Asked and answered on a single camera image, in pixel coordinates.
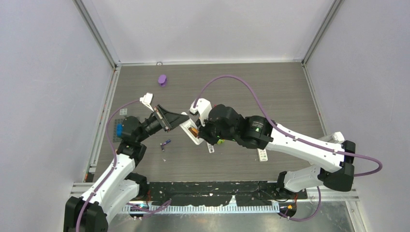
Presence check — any purple plastic cap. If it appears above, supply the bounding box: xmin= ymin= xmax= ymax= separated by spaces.
xmin=158 ymin=74 xmax=167 ymax=87

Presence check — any white remote battery cover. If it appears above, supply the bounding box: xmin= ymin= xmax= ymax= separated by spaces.
xmin=207 ymin=143 xmax=215 ymax=153

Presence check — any grey lego baseplate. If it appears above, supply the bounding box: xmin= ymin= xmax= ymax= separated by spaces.
xmin=112 ymin=117 xmax=125 ymax=143

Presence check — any small grey sticker tile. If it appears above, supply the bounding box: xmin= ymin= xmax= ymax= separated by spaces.
xmin=119 ymin=108 xmax=128 ymax=116

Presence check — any white remote control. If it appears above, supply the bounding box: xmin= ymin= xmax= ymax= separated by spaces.
xmin=179 ymin=112 xmax=204 ymax=145
xmin=257 ymin=149 xmax=268 ymax=162

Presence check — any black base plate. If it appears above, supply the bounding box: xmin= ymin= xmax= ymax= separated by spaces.
xmin=132 ymin=180 xmax=307 ymax=206

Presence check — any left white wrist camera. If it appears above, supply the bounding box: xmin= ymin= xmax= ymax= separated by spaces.
xmin=139 ymin=92 xmax=154 ymax=112

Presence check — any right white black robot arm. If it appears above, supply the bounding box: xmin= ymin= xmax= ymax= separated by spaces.
xmin=191 ymin=104 xmax=354 ymax=199

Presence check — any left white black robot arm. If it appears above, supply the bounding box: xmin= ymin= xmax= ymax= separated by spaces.
xmin=63 ymin=105 xmax=190 ymax=232

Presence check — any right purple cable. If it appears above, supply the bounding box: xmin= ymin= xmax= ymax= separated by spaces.
xmin=192 ymin=74 xmax=383 ymax=177

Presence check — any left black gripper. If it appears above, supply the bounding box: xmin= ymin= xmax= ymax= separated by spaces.
xmin=137 ymin=104 xmax=189 ymax=143

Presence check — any blue lego brick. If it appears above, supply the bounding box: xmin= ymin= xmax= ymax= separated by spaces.
xmin=116 ymin=123 xmax=123 ymax=138

